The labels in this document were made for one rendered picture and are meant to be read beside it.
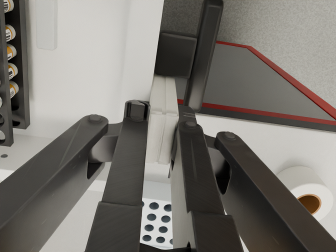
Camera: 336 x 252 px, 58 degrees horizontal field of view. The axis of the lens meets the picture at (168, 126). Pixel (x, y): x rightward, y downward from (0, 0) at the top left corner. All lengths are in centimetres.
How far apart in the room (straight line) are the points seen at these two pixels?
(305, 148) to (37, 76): 33
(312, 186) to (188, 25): 81
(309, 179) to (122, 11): 30
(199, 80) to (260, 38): 98
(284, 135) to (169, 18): 77
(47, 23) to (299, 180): 33
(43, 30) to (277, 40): 100
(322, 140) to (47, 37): 34
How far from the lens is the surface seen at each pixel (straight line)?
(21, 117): 28
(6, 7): 24
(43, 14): 27
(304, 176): 43
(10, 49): 25
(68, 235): 51
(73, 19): 28
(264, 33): 117
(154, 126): 15
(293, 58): 123
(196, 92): 20
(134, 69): 18
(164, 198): 40
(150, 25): 17
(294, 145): 43
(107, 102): 29
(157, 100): 16
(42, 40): 27
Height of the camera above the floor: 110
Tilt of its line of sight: 64 degrees down
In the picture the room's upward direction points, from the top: 177 degrees clockwise
